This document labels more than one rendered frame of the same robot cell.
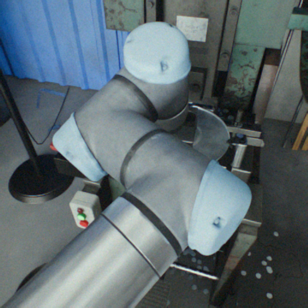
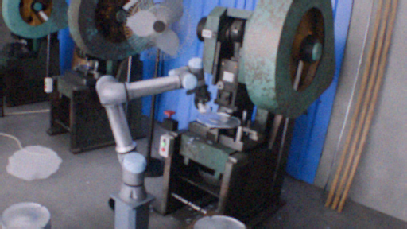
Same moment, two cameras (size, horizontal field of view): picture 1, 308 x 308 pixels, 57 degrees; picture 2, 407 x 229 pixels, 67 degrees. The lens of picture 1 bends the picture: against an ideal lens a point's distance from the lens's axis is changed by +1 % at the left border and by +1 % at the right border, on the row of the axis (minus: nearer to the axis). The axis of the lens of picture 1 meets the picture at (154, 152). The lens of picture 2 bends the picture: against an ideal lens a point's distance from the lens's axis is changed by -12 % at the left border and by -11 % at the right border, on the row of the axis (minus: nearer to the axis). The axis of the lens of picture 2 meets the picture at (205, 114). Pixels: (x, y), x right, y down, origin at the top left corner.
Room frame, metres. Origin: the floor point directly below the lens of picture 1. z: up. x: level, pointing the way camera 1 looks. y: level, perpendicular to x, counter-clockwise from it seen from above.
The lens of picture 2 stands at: (-1.43, -0.73, 1.46)
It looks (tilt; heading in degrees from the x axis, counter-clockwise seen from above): 17 degrees down; 20
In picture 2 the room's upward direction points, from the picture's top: 8 degrees clockwise
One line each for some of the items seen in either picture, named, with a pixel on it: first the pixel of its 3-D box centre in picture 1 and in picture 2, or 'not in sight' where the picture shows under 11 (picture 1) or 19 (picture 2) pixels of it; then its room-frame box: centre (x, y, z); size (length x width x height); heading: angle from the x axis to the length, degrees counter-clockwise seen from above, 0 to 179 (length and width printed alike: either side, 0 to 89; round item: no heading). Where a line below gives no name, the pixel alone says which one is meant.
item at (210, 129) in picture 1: (179, 132); (218, 119); (0.62, -0.07, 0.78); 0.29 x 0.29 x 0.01
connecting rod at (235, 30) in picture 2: not in sight; (240, 44); (0.75, -0.11, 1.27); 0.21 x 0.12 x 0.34; 164
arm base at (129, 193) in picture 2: not in sight; (133, 188); (-0.01, 0.14, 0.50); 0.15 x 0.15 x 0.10
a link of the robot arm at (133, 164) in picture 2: not in sight; (133, 168); (0.00, 0.14, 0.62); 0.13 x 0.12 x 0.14; 45
